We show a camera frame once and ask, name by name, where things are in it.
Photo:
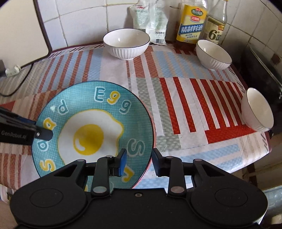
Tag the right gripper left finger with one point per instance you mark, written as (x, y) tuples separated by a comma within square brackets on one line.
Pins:
[(108, 166)]

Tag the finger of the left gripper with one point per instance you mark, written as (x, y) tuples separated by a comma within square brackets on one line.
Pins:
[(25, 120), (43, 133)]

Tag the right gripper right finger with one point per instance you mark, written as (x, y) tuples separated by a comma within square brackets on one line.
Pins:
[(171, 167)]

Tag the blue fried egg plate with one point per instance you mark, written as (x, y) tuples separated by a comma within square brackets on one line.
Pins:
[(91, 120)]

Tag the white ribbed bowl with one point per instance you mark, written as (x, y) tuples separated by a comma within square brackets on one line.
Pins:
[(126, 44), (256, 111), (212, 56)]

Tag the white power plug adapter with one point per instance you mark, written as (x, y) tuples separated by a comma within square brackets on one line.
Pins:
[(13, 71)]

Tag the striped patchwork table mat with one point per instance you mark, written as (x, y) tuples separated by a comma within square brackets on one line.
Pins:
[(197, 112)]

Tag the white cutting board black rim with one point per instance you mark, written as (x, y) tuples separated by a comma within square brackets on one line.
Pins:
[(23, 37)]

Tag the clear white vinegar bottle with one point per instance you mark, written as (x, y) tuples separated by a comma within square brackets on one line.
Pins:
[(215, 22)]

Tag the white plastic seasoning bag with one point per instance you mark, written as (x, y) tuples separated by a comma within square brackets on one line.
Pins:
[(152, 18)]

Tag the yellow label cooking wine bottle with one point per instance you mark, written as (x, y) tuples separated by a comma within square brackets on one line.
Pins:
[(192, 15)]

